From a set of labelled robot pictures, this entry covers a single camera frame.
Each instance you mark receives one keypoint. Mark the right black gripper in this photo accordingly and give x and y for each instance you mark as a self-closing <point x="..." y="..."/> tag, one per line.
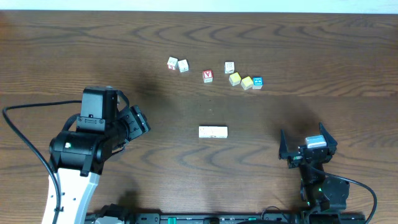
<point x="296" y="157"/>

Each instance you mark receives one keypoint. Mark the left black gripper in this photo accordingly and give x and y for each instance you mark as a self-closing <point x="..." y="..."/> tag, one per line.
<point x="134" y="123"/>

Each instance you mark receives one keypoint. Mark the plain white wooden block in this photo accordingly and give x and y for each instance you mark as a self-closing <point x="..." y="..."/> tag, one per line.
<point x="203" y="131"/>

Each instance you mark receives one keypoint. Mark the white block red globe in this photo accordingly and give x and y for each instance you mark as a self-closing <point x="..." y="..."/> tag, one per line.
<point x="213" y="131"/>

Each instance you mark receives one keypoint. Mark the white block orange print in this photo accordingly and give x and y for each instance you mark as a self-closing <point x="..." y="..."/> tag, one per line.
<point x="222" y="131"/>

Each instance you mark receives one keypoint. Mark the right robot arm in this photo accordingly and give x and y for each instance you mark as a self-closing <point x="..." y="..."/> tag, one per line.
<point x="320" y="190"/>

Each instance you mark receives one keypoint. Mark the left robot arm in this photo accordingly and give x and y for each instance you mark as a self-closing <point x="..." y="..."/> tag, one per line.
<point x="78" y="154"/>

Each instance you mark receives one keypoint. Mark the white block red side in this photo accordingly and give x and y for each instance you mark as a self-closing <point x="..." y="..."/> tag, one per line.
<point x="172" y="63"/>

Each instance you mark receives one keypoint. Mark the plain white letter block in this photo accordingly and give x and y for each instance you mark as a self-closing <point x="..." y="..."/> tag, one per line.
<point x="183" y="65"/>

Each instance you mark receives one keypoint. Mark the blue picture block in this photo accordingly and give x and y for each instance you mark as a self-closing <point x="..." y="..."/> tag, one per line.
<point x="257" y="83"/>

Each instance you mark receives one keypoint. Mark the red V letter block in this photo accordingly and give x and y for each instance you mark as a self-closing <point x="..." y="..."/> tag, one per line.
<point x="207" y="76"/>

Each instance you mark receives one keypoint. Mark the yellow block right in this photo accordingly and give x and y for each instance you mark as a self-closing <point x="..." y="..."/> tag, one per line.
<point x="247" y="83"/>

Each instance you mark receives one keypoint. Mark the yellow block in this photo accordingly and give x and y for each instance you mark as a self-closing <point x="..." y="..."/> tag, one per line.
<point x="247" y="83"/>
<point x="235" y="79"/>

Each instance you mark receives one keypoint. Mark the yellow block left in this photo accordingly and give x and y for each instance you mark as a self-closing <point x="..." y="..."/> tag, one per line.
<point x="235" y="79"/>

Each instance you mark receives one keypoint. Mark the white block black print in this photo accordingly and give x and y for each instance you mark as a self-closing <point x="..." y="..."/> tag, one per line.
<point x="229" y="67"/>

